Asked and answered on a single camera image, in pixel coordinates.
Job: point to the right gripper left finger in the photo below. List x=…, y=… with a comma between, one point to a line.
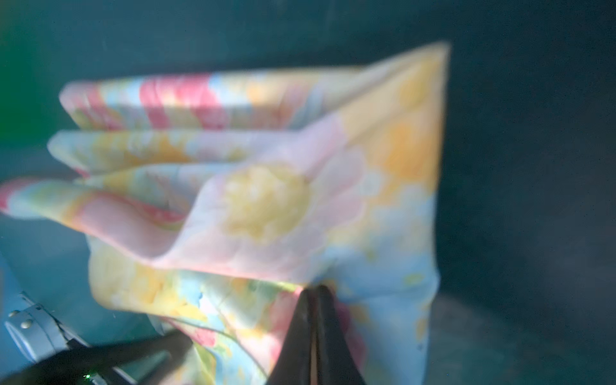
x=293, y=366

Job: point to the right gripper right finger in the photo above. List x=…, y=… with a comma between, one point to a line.
x=334, y=362

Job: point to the pastel floral skirt pink flowers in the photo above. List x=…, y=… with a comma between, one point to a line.
x=213, y=200

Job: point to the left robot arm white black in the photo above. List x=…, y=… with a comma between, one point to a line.
x=69, y=367

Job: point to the white square clock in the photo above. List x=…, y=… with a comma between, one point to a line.
x=35, y=332

